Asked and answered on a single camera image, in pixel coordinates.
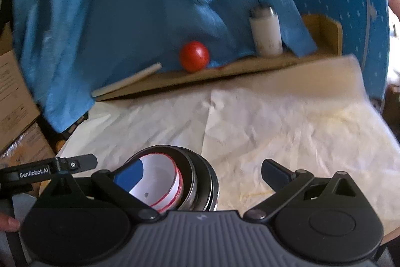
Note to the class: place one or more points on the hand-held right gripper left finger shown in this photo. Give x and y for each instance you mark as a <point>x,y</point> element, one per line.
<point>128,176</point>

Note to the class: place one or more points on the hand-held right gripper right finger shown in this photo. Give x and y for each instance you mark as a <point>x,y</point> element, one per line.
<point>276,174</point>

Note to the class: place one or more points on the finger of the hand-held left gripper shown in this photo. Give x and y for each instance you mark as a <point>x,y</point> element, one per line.
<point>78,163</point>

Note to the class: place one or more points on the white bowl with red rim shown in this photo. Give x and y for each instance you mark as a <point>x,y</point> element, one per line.
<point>170,203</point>
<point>156,179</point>

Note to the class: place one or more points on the large stainless steel plate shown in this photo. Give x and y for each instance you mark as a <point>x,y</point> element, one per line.
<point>217,195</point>

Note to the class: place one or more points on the stainless steel bowl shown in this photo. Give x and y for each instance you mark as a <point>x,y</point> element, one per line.
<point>189,188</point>

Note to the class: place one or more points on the medium stainless steel plate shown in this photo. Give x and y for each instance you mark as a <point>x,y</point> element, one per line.
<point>213,182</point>

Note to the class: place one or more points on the small stainless steel plate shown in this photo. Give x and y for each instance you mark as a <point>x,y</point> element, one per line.
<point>202,182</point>

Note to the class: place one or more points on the person's left hand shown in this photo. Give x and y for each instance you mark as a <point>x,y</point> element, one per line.
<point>7,223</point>

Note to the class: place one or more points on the large printed cardboard box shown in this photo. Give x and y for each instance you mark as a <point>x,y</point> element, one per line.
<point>15,91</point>

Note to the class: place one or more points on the white paper roll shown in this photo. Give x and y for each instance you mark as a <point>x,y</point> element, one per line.
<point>128,81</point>

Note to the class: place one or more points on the wooden shelf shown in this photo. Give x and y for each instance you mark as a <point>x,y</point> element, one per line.
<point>250,65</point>

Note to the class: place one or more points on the red tomato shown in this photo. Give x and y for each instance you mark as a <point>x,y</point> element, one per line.
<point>194,56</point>

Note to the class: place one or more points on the white thermos bottle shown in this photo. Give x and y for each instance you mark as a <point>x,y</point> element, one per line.
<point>266,32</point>

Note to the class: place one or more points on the light blue cloth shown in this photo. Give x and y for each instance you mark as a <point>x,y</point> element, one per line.
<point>125,4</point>

